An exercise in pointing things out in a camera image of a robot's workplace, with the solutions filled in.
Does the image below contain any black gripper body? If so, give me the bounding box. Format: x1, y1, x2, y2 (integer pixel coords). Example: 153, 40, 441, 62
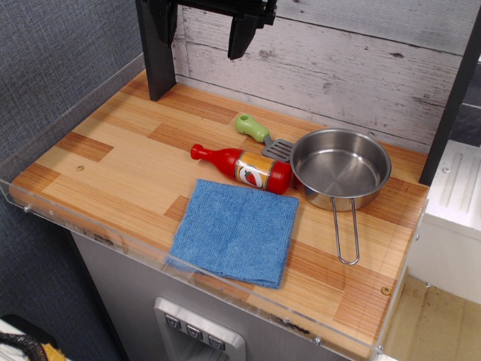
144, 0, 277, 25

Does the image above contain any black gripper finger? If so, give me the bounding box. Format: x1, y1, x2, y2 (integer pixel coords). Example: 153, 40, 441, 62
149, 0, 177, 47
228, 14, 256, 60

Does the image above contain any red toy sauce bottle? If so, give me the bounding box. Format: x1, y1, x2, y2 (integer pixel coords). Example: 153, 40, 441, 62
190, 144, 292, 195

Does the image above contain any blue folded cloth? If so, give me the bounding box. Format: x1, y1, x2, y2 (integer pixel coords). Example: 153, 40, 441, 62
170, 179, 299, 289

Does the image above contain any clear acrylic table guard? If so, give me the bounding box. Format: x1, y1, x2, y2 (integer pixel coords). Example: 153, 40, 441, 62
5, 58, 428, 360

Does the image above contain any silver button panel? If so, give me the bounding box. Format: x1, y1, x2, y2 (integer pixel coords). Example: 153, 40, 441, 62
154, 297, 247, 360

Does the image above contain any white cabinet on right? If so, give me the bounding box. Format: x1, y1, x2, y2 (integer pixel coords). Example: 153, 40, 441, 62
407, 141, 480, 304

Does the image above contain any yellow object bottom left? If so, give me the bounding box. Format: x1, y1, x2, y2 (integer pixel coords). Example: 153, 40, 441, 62
41, 344, 70, 361

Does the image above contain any dark left shelf post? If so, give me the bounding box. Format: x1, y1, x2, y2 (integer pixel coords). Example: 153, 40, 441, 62
135, 0, 176, 102

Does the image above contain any dark shelf post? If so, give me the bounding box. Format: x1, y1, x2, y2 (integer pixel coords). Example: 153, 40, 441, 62
135, 0, 176, 102
419, 10, 480, 186

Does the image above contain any green handled toy spatula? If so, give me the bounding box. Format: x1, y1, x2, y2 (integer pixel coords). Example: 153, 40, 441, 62
234, 114, 293, 163

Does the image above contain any steel pan with wire handle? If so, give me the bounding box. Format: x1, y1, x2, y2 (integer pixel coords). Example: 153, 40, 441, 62
290, 129, 392, 265

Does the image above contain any dark right shelf post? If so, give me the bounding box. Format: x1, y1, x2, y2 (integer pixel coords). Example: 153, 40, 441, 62
419, 10, 480, 186

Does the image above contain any black braided cable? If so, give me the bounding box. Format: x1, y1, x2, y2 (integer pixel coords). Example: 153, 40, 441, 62
0, 332, 48, 361

